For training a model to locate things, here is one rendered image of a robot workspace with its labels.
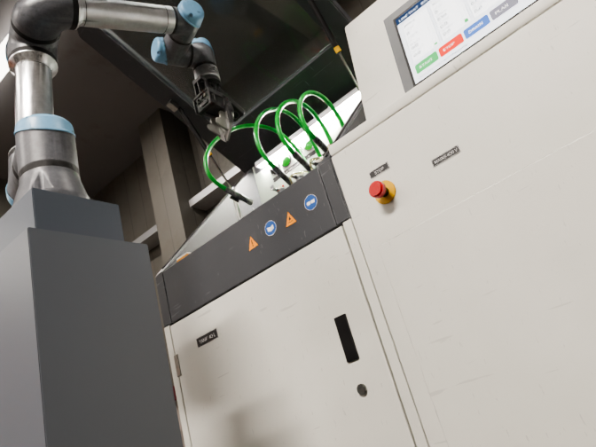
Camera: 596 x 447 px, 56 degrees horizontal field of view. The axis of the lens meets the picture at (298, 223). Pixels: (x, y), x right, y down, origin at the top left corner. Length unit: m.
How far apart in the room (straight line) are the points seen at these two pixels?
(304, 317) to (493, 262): 0.46
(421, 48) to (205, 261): 0.82
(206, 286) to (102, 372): 0.62
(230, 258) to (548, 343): 0.81
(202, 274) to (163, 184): 3.12
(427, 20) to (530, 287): 0.88
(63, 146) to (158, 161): 3.55
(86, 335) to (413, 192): 0.67
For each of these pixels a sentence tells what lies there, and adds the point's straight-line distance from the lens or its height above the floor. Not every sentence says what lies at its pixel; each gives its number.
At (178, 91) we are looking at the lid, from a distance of 2.18.
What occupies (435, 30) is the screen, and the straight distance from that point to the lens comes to 1.63.
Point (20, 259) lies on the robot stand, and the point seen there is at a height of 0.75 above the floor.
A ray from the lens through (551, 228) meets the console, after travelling 1.06.
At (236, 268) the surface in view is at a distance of 1.47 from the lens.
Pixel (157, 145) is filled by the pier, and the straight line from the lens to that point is 4.84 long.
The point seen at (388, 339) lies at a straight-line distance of 1.18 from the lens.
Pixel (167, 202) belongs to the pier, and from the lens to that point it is 4.57.
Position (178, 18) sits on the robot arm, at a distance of 1.68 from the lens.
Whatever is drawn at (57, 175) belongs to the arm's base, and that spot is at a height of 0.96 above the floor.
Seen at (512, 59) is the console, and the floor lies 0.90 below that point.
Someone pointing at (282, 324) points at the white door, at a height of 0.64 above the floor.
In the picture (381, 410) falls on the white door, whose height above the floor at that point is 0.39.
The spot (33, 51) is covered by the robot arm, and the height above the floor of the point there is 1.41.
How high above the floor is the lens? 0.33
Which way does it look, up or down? 23 degrees up
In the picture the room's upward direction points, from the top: 17 degrees counter-clockwise
